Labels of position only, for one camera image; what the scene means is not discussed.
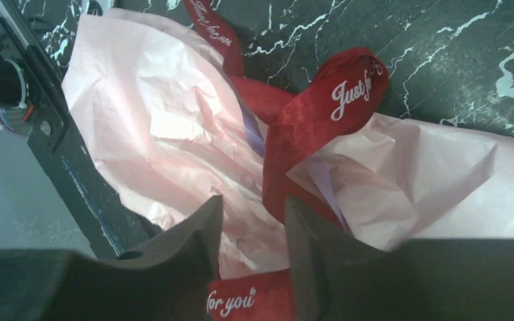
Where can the red printed ribbon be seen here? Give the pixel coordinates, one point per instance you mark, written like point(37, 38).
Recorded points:
point(341, 99)

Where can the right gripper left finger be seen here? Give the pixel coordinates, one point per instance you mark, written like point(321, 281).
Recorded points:
point(165, 278)

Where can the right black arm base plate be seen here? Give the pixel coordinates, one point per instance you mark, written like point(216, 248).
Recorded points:
point(51, 196)

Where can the pink paper flower bouquet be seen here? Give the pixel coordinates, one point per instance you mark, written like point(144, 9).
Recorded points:
point(164, 128)

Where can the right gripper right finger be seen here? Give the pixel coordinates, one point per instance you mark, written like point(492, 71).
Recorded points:
point(337, 277)

